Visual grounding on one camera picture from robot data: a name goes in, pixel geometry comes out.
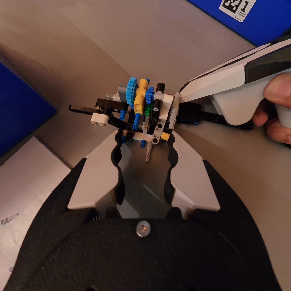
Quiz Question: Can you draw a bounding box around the lego instruction booklet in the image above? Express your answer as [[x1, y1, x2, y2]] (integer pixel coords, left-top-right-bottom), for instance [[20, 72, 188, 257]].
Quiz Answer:
[[0, 136, 72, 291]]

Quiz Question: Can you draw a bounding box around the plain blue bin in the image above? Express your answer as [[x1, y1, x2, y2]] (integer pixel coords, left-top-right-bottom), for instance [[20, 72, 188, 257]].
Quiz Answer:
[[0, 61, 57, 157]]

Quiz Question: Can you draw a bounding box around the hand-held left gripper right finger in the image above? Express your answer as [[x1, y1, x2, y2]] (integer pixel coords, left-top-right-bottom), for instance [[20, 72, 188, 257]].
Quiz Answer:
[[164, 131, 220, 212]]

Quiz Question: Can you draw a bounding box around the multicoloured lego gear assembly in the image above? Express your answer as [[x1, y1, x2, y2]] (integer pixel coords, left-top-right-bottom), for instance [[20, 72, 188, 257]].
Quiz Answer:
[[69, 77, 254, 163]]

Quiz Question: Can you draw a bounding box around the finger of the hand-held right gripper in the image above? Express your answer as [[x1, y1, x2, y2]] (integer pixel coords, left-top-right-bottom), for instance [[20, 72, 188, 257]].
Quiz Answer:
[[185, 38, 291, 85], [178, 45, 291, 103]]

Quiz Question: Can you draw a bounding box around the light grey lego axle pin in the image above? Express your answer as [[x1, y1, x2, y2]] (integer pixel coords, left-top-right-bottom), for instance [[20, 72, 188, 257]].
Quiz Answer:
[[169, 92, 180, 130]]

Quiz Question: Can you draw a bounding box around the person's right hand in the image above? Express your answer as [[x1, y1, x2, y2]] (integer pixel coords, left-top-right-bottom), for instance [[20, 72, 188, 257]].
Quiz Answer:
[[252, 73, 291, 145]]

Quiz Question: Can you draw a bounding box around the blue bin with code sticker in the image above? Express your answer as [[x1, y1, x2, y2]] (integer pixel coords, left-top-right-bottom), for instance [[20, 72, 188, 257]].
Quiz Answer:
[[186, 0, 291, 47]]

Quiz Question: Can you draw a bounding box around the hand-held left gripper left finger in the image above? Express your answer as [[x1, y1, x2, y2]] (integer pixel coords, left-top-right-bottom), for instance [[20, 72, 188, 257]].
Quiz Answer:
[[67, 129, 126, 210]]

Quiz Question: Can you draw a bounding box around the white square code sticker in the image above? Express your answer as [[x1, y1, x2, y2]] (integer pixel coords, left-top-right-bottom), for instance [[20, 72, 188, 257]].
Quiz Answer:
[[219, 0, 249, 23]]

